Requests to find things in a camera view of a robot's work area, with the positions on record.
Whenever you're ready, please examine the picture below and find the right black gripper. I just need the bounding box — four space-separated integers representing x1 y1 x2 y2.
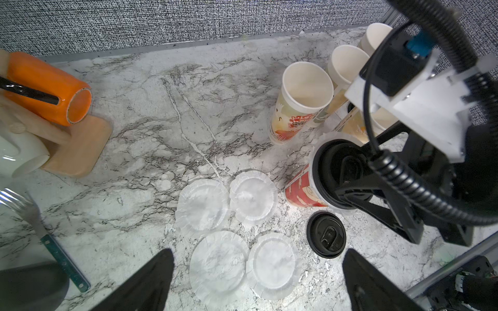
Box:
336 121 497 246

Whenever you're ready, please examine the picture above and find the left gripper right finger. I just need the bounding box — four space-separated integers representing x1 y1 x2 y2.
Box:
342 248 422 310

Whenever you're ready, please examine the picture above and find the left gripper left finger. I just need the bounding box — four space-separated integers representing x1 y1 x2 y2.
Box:
93 249 175 310

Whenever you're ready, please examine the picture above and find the red paper milk tea cup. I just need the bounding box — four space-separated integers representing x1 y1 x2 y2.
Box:
285 164 328 207

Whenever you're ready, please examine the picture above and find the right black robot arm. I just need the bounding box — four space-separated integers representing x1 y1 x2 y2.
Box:
315 1 497 246

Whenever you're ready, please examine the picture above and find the white leak-proof paper disc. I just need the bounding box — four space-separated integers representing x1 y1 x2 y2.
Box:
246 233 303 301
189 231 249 308
229 171 279 228
175 179 230 238

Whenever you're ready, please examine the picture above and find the cream paper cup front right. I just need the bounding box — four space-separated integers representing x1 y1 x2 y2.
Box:
334 108 398 143

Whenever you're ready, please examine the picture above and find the cream paper cup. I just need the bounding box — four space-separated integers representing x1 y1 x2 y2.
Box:
358 23 393 56
334 108 398 143
310 44 370 129

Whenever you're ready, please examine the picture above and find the black cup lid front left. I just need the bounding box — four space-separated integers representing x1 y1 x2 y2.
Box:
306 211 347 259

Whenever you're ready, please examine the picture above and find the red white paper cup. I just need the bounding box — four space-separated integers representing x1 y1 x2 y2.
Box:
268 62 334 145

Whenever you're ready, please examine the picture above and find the cream paper cup back middle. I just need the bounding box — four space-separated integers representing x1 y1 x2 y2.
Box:
310 44 370 129

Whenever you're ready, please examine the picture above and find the cream paper cup back right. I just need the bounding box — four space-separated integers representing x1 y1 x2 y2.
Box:
358 23 393 56

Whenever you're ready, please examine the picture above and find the wooden mug tree stand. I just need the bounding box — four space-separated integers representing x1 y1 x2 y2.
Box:
0 48 114 179

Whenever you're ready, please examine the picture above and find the white mug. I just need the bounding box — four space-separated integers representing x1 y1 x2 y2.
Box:
1 123 50 178

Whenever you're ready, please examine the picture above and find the orange mug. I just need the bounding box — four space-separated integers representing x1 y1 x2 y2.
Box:
1 50 92 126

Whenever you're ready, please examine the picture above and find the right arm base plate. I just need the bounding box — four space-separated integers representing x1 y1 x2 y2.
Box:
425 256 497 310

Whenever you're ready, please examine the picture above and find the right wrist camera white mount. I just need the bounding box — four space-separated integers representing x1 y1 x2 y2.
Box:
344 48 498 164

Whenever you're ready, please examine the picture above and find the silver fork green handle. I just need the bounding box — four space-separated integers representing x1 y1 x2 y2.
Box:
1 188 91 293

